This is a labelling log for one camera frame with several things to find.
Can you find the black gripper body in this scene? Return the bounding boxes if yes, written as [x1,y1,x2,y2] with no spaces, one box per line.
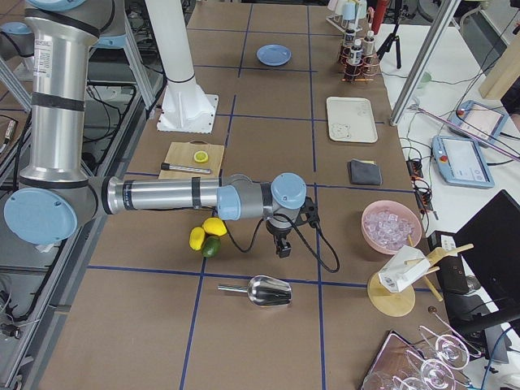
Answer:
[266,216,293,243]

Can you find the copper wire bottle rack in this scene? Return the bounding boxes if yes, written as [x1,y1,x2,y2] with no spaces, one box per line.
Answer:
[339,46,380,82]

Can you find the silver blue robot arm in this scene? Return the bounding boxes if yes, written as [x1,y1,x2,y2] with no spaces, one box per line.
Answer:
[3,1,306,257]

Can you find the yellow lemon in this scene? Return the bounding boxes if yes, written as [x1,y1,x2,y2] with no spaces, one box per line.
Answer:
[201,217,228,236]
[188,227,206,251]

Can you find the aluminium frame post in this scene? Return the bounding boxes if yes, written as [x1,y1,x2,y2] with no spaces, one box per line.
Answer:
[389,0,461,126]

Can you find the blue teach pendant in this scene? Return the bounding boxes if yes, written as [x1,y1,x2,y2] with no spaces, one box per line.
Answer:
[448,100,507,143]
[431,136,495,189]

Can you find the cream bear tray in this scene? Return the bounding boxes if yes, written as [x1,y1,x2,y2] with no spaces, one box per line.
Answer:
[326,97,378,144]

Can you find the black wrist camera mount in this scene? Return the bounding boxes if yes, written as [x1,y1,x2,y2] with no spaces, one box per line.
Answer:
[295,197,320,229]

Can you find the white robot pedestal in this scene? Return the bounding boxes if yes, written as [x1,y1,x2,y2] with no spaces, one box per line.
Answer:
[145,0,219,134]

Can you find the black tripod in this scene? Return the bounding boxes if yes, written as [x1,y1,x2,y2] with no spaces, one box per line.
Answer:
[377,0,403,69]

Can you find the wooden cup stand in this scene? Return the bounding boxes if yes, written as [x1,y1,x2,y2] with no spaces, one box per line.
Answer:
[367,244,474,317]

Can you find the blue plate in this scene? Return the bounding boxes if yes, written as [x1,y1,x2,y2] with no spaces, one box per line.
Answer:
[256,44,292,67]

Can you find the steel cylinder black cap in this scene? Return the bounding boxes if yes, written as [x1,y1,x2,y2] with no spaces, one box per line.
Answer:
[161,162,212,175]

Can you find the grey folded cloth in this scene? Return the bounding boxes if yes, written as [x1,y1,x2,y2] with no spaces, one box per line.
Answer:
[348,159,383,185]

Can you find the lemon half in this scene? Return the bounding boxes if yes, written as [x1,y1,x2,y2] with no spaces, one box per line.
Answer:
[193,150,209,164]

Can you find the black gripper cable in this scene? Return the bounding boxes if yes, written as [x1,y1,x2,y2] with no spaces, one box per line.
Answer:
[225,214,340,273]

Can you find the wooden cutting board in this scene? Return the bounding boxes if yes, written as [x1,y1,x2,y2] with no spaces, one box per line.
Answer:
[158,141,225,180]

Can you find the clear wine glass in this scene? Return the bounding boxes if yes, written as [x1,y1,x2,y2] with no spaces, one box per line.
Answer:
[405,349,455,390]
[418,325,470,371]

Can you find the black monitor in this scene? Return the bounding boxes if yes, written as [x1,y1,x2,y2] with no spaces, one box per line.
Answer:
[438,189,519,336]

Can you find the dark bottle white cap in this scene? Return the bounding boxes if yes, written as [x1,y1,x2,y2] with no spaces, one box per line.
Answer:
[342,26,356,55]

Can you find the steel ice scoop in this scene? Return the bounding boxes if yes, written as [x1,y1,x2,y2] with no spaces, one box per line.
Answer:
[218,275,293,307]

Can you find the green avocado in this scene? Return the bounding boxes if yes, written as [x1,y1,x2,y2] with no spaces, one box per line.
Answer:
[201,236,221,258]

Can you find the blue teach pendant near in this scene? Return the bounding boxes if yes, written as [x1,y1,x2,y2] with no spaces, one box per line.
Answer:
[431,136,495,189]

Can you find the white carton on stand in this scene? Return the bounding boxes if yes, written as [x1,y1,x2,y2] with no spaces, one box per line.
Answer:
[378,245,431,293]

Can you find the blue teach pendant far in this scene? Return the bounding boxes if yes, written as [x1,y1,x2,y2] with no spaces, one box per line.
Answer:
[448,100,507,143]

